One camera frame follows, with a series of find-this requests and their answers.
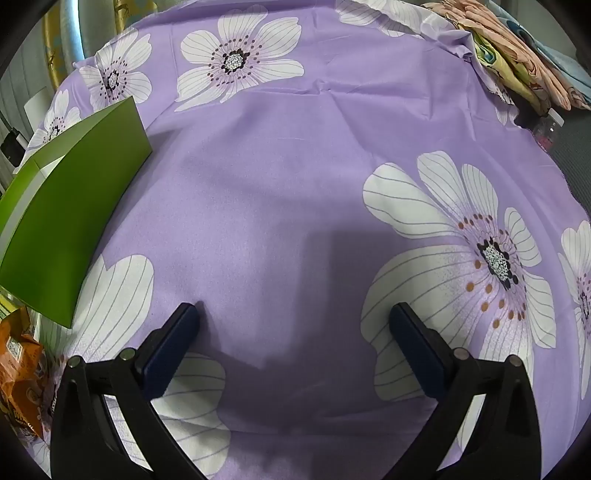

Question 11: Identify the white lampshade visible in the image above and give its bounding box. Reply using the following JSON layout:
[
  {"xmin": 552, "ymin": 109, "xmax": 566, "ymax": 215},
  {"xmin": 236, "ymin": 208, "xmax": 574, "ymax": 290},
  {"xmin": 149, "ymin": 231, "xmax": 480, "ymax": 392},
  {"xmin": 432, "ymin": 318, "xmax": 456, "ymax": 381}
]
[{"xmin": 24, "ymin": 88, "xmax": 49, "ymax": 134}]

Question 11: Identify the folded cloths pile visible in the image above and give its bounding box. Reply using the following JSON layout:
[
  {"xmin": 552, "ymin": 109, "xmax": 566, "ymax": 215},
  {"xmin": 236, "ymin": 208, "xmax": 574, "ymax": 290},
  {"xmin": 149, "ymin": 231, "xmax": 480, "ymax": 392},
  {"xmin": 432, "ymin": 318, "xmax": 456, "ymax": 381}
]
[{"xmin": 422, "ymin": 0, "xmax": 591, "ymax": 112}]

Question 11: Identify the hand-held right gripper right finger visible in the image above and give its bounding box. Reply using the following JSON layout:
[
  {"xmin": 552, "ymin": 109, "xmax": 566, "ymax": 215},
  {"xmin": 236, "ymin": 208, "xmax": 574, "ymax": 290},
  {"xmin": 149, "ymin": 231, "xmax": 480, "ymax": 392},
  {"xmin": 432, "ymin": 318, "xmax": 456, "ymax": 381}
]
[{"xmin": 389, "ymin": 302, "xmax": 542, "ymax": 480}]

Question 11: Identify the orange snack packet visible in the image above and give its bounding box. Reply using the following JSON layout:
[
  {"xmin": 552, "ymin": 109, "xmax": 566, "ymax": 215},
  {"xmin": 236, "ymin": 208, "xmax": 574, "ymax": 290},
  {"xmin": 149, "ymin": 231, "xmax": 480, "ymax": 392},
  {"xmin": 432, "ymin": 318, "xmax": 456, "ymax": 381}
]
[{"xmin": 0, "ymin": 308, "xmax": 58, "ymax": 444}]

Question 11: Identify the green cardboard box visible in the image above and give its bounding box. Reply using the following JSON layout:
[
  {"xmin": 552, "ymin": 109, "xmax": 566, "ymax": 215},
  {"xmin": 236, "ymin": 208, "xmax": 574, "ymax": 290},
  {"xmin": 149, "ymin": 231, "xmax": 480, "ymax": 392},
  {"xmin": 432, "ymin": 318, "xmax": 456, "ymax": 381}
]
[{"xmin": 0, "ymin": 96, "xmax": 153, "ymax": 329}]

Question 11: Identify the clear bottle with white cap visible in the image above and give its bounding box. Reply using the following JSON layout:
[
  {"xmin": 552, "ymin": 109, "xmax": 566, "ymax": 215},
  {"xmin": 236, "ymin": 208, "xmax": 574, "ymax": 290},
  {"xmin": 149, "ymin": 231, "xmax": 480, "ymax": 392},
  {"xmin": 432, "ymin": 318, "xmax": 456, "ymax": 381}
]
[{"xmin": 531, "ymin": 108, "xmax": 565, "ymax": 153}]

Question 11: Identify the grey curtain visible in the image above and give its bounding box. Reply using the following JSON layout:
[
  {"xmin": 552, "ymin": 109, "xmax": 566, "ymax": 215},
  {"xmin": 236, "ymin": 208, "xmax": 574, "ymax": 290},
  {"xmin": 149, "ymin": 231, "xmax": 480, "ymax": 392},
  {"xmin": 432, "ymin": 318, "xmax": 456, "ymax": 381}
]
[{"xmin": 60, "ymin": 0, "xmax": 160, "ymax": 65}]

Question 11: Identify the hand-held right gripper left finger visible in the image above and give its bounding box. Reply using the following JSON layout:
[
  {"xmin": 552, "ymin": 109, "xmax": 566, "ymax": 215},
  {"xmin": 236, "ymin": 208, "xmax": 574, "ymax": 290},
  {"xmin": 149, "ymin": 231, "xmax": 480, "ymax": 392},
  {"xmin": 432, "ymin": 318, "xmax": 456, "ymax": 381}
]
[{"xmin": 50, "ymin": 302, "xmax": 218, "ymax": 480}]

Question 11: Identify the purple floral tablecloth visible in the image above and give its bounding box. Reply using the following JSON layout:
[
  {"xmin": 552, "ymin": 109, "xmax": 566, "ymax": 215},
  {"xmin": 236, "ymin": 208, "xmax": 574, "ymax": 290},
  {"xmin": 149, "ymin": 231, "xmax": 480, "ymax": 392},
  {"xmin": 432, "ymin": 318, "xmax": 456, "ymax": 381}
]
[{"xmin": 18, "ymin": 0, "xmax": 591, "ymax": 480}]

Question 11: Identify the light blue folded cloth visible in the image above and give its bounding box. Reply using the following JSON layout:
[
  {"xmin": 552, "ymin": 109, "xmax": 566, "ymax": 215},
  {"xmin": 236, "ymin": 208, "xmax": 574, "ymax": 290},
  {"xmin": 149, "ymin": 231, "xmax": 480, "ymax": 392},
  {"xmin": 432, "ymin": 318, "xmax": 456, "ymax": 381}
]
[{"xmin": 489, "ymin": 0, "xmax": 591, "ymax": 70}]

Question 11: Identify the yellow green folded cloth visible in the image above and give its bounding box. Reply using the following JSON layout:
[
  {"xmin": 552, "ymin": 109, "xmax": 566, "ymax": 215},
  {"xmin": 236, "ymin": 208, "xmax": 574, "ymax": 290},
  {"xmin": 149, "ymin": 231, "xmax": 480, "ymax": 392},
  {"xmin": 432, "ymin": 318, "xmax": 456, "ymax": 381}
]
[{"xmin": 471, "ymin": 37, "xmax": 555, "ymax": 112}]

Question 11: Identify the gold patterned curtain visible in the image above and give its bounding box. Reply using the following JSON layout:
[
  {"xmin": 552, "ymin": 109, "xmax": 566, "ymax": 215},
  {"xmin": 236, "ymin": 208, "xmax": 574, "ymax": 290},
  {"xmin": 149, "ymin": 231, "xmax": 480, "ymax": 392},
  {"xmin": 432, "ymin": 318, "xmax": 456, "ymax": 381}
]
[{"xmin": 44, "ymin": 0, "xmax": 139, "ymax": 88}]

